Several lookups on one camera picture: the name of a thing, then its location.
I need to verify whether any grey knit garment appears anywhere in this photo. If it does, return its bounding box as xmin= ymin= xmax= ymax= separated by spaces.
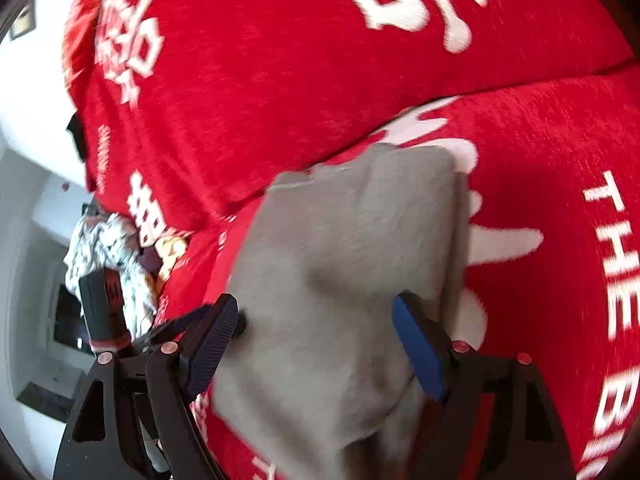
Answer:
xmin=214 ymin=144 xmax=466 ymax=479

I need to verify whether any light blue patterned cloth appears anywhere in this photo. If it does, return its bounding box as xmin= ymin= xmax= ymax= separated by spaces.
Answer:
xmin=63 ymin=214 xmax=157 ymax=339

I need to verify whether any framed wall picture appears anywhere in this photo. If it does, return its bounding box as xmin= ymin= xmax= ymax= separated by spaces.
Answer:
xmin=9 ymin=0 xmax=36 ymax=41

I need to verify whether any red wedding blanket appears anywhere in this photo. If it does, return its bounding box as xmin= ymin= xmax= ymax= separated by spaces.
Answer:
xmin=62 ymin=0 xmax=639 ymax=479

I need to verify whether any black object on bed edge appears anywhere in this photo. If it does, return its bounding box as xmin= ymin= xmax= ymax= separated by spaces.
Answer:
xmin=66 ymin=112 xmax=87 ymax=162

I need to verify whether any dark purple small garment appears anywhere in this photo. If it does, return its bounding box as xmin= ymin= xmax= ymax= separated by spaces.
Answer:
xmin=139 ymin=247 xmax=163 ymax=274

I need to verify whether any yellow small garment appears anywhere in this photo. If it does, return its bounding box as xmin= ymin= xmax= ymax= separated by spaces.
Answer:
xmin=155 ymin=236 xmax=188 ymax=282

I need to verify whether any dark tv screen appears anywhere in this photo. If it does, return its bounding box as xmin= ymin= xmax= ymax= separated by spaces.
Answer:
xmin=53 ymin=284 xmax=92 ymax=354

